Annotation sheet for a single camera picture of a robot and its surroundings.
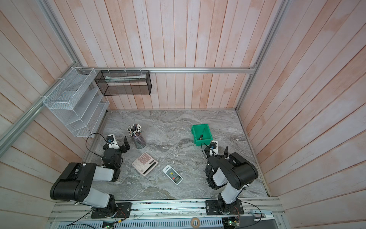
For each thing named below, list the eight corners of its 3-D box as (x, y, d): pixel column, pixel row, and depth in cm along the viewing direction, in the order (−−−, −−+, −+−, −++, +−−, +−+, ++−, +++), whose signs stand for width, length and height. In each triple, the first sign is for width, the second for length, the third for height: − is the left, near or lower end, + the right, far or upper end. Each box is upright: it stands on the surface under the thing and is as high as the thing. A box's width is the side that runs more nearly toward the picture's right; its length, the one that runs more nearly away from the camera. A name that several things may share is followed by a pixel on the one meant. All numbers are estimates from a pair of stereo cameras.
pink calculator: (133, 165, 91) (131, 163, 88) (146, 153, 96) (145, 151, 94) (144, 177, 86) (143, 175, 83) (157, 163, 92) (157, 161, 89)
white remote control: (162, 171, 89) (162, 169, 87) (169, 165, 92) (169, 163, 90) (176, 185, 83) (176, 184, 82) (182, 179, 86) (183, 178, 84)
